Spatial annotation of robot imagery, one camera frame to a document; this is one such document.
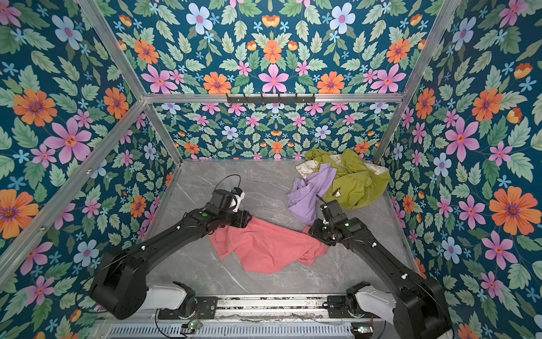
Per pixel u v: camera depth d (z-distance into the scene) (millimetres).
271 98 919
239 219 766
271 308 749
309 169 1112
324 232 707
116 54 784
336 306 734
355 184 990
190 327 704
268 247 841
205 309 735
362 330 704
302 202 927
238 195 783
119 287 415
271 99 930
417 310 390
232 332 765
